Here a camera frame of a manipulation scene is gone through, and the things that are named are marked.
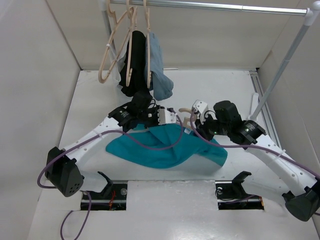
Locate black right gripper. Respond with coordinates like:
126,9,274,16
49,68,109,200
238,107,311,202
194,111,231,141

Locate teal t shirt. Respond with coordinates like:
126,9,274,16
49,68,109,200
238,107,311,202
105,124,228,169

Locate beige wooden hanger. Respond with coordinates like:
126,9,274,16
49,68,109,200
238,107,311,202
178,107,192,129
98,0,137,87

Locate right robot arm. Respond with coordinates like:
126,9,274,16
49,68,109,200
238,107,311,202
190,100,320,222

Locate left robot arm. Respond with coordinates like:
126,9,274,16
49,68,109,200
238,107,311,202
44,91,162,199

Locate black hanging shirt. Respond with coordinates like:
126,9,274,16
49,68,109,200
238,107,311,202
119,30,151,97

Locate light blue hanging shirt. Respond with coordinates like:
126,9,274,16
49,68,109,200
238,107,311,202
149,32,174,101

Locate beige hanger with blue shirt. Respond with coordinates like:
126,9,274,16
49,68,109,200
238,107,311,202
143,0,152,89

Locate empty beige wooden hanger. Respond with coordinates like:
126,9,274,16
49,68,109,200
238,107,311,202
98,0,137,87

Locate beige hanger with black shirt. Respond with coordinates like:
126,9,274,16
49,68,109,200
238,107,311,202
125,0,137,87

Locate white sheer hanging garment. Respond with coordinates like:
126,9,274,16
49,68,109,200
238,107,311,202
106,44,131,107

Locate metal clothes rack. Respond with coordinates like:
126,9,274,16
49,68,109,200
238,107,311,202
98,0,320,120

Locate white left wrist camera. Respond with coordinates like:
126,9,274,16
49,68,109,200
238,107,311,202
157,106,177,126

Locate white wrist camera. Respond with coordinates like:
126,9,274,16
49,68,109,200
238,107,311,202
157,106,177,126
191,99,209,122

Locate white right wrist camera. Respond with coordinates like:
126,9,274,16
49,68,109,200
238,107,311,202
191,99,209,122

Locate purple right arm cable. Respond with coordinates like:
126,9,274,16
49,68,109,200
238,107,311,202
190,109,320,216

